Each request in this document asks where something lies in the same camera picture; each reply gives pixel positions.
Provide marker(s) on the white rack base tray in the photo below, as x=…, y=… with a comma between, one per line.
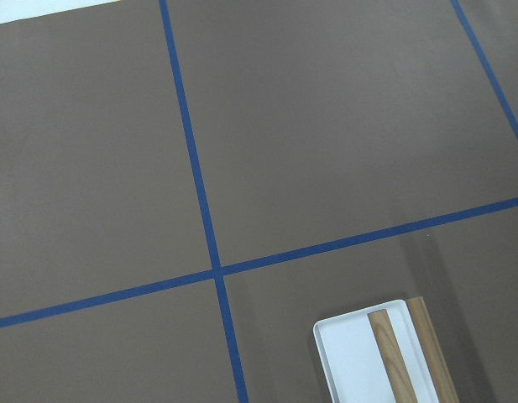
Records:
x=351, y=361

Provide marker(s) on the wooden rack bar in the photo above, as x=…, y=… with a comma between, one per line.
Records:
x=394, y=363

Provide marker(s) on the brown paper table cover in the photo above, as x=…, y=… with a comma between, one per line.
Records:
x=187, y=187

